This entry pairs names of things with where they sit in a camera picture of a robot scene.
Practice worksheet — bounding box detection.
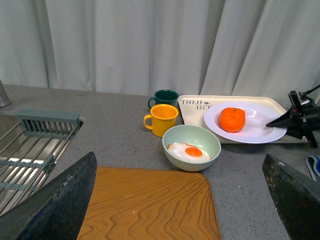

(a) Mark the white curtain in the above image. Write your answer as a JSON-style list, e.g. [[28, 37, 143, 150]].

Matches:
[[0, 0, 320, 107]]

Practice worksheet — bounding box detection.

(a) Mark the green steel sink drying rack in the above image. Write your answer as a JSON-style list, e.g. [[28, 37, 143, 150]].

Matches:
[[0, 109, 83, 214]]

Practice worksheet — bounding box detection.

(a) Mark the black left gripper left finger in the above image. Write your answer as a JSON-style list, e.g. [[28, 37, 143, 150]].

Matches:
[[0, 152, 97, 240]]

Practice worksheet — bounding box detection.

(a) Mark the yellow mug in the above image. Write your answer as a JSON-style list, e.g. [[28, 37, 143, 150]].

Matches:
[[143, 104, 179, 137]]

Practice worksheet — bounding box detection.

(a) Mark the white round plate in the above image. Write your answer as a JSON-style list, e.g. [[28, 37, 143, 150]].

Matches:
[[204, 101, 287, 144]]

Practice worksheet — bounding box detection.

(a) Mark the blue striped cloth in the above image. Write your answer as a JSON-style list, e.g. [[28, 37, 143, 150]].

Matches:
[[305, 155, 320, 183]]

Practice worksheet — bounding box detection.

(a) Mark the dark green mug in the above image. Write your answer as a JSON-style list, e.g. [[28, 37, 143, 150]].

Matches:
[[147, 89, 179, 109]]

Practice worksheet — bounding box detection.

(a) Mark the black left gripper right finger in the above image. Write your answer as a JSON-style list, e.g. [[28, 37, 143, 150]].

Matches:
[[262, 154, 320, 240]]

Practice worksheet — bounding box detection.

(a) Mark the cream bear serving tray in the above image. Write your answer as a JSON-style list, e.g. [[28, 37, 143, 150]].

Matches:
[[178, 95, 308, 144]]

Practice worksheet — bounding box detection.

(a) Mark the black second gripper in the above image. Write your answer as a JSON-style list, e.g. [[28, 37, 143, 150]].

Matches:
[[265, 90, 320, 148]]

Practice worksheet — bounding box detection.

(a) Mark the black cable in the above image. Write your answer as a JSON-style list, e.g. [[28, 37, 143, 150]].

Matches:
[[298, 84, 320, 97]]

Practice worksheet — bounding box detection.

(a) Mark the light green bowl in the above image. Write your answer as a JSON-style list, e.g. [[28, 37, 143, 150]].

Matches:
[[162, 125, 222, 172]]

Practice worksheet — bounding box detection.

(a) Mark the wooden cutting board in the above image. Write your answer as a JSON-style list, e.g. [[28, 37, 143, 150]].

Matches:
[[78, 166, 222, 240]]

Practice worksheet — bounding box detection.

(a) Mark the toy fried egg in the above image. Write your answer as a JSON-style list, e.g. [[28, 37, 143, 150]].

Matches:
[[167, 142, 212, 163]]

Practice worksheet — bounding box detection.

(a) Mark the orange mandarin fruit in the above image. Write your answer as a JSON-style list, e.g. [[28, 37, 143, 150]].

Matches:
[[218, 107, 246, 133]]

